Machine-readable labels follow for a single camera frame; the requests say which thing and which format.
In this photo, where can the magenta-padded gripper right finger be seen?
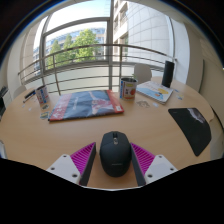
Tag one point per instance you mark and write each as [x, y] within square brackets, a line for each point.
[159, 167]

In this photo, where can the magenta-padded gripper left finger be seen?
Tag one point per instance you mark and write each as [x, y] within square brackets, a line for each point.
[66, 166]

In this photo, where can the black computer mouse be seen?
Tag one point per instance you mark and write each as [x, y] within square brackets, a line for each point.
[115, 155]

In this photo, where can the black mouse pad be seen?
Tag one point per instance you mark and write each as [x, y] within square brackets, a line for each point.
[193, 130]

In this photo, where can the small printed sticker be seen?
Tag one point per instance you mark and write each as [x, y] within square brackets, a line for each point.
[44, 115]
[143, 104]

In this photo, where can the red and blue magazine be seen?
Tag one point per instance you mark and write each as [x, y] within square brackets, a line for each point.
[83, 105]

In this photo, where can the light blue illustrated booklet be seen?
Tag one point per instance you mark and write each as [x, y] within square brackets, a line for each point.
[155, 91]

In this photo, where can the dark marker pen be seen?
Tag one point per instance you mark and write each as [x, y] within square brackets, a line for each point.
[29, 95]

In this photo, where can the printed mug with plant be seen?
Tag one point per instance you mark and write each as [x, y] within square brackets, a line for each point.
[128, 89]

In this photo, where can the white chair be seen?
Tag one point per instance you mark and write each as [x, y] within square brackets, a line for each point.
[19, 90]
[142, 72]

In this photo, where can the black cylindrical bottle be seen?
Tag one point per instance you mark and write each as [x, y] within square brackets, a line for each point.
[168, 74]

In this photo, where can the metal balcony railing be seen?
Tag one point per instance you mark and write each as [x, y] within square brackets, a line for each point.
[83, 47]

